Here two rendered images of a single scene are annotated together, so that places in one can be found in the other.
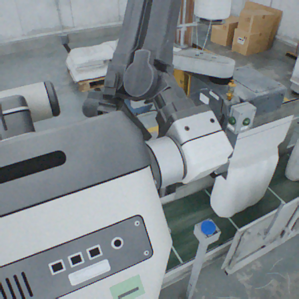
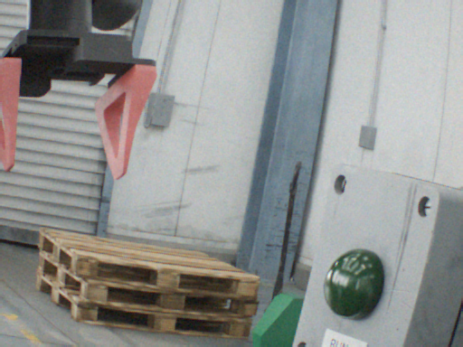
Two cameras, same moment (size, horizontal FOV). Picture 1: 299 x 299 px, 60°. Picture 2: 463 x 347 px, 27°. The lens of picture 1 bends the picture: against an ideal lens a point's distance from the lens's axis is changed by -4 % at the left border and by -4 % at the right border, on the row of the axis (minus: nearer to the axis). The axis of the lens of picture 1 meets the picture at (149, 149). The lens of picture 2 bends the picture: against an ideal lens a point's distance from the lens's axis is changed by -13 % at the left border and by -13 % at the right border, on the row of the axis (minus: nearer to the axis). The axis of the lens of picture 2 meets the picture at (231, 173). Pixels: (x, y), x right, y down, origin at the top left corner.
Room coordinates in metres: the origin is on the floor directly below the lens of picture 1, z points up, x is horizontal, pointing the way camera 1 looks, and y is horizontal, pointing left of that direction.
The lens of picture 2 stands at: (0.64, -0.73, 1.34)
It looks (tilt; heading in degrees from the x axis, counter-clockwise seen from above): 3 degrees down; 84
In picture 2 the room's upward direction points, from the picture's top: 11 degrees clockwise
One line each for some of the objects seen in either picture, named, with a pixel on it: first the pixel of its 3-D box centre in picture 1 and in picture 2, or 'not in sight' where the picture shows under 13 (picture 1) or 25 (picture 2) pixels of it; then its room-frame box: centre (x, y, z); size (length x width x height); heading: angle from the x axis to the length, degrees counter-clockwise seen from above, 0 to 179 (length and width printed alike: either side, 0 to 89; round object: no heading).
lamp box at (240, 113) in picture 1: (241, 117); (399, 286); (0.76, -0.32, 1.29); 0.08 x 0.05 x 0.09; 116
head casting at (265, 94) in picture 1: (234, 108); not in sight; (0.94, -0.35, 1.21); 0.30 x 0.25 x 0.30; 116
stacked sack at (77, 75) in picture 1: (93, 69); not in sight; (3.66, 0.81, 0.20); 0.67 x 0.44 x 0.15; 116
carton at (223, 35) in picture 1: (228, 30); not in sight; (5.63, -1.63, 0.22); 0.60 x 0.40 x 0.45; 128
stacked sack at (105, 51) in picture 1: (93, 53); not in sight; (3.66, 0.79, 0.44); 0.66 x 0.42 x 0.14; 113
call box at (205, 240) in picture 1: (206, 232); not in sight; (0.61, -0.24, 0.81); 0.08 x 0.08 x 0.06; 26
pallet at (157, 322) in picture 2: not in sight; (137, 305); (0.87, 5.77, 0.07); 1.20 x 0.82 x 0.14; 24
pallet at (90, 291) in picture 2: not in sight; (142, 286); (0.89, 5.78, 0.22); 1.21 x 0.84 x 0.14; 26
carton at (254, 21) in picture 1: (255, 21); not in sight; (5.11, -1.97, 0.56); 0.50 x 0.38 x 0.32; 108
